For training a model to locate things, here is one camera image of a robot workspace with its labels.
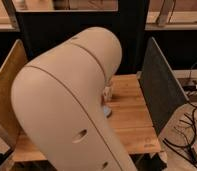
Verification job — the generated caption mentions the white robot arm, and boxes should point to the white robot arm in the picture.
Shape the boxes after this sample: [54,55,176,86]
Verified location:
[11,27,137,171]

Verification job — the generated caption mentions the right dark side panel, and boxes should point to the right dark side panel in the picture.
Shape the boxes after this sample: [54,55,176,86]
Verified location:
[139,37,189,135]

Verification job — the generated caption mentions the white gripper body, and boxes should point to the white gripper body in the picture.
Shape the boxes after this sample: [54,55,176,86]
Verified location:
[102,86,112,117]

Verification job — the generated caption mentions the power strip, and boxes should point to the power strip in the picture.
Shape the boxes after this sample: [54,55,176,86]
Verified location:
[183,83,197,91]

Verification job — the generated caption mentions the black back panel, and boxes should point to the black back panel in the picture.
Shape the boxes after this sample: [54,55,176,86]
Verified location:
[16,0,150,74]

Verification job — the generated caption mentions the black floor cables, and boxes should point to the black floor cables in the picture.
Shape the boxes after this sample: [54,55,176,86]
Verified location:
[162,56,197,165]

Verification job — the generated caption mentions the left wooden side panel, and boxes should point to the left wooden side panel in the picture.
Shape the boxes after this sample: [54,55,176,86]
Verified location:
[0,39,28,148]

